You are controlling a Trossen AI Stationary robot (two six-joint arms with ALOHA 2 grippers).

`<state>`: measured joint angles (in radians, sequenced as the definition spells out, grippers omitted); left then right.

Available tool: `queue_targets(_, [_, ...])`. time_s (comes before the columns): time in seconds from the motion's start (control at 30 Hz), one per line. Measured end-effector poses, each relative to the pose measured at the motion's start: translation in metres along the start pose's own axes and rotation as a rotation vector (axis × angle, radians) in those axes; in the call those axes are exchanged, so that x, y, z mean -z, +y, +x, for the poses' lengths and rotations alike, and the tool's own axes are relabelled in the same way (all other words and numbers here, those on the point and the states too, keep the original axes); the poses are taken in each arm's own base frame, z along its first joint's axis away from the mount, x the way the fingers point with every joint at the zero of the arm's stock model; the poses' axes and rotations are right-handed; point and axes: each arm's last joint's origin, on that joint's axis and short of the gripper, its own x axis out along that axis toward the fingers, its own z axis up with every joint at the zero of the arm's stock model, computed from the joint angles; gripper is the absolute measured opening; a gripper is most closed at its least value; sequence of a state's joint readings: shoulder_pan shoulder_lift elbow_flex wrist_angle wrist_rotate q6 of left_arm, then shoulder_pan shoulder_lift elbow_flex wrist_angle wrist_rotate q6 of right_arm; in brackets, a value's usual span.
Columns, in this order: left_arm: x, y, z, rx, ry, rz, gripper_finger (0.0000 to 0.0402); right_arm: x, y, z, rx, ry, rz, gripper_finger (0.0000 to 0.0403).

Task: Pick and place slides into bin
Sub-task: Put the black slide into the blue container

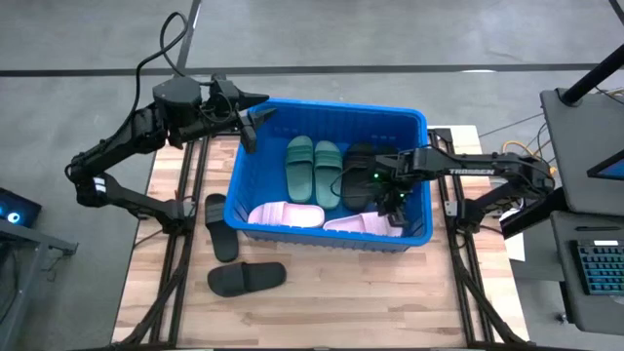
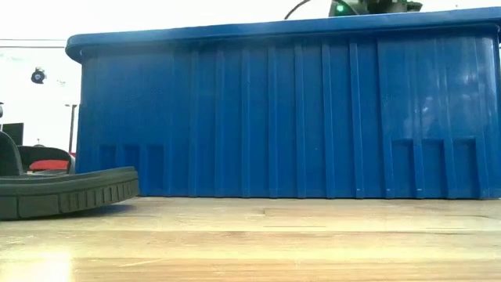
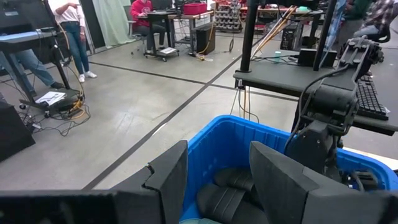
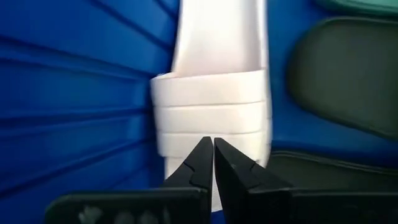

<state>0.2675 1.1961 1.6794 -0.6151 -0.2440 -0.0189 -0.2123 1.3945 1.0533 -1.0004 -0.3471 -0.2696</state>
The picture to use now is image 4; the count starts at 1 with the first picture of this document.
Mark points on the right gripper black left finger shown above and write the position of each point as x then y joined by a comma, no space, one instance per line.
199,168

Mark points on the pink slide sandal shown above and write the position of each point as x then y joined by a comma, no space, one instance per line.
214,93

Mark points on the green slide sandal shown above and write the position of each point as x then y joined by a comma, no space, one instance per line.
357,7

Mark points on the blue plastic bin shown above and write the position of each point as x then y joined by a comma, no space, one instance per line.
62,93

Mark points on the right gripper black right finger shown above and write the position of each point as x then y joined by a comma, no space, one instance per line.
233,180

